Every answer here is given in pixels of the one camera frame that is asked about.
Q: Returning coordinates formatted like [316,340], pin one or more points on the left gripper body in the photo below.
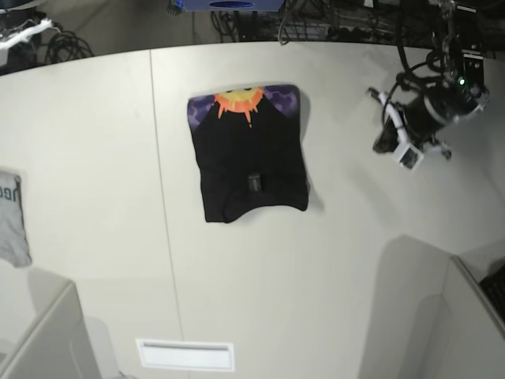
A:
[456,93]

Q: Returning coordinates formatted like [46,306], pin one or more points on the black T-shirt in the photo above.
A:
[247,143]

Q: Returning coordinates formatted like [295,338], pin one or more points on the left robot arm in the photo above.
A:
[453,26]

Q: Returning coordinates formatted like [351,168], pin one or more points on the grey folded T-shirt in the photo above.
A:
[14,243]

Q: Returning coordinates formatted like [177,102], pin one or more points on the blue box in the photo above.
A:
[225,5]

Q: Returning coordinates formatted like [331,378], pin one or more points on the black keyboard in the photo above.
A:
[493,287]

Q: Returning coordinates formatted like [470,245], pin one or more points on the grey right partition panel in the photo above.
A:
[457,333]

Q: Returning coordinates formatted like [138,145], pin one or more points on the grey partition panel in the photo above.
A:
[56,343]
[457,333]

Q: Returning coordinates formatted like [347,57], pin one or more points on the grey left partition panel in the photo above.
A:
[56,343]

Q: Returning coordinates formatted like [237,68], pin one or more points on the white label on table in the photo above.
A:
[192,356]

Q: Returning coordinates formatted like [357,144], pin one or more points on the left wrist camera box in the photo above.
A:
[408,156]

